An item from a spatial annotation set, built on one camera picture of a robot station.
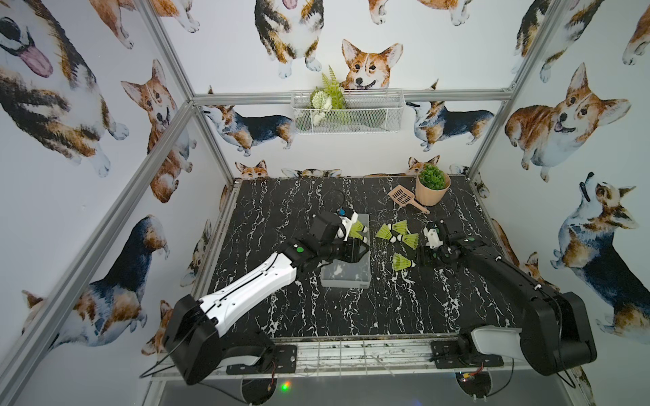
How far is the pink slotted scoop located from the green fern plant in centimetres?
48

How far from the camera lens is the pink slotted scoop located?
112 cm

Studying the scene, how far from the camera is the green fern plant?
2.66ft
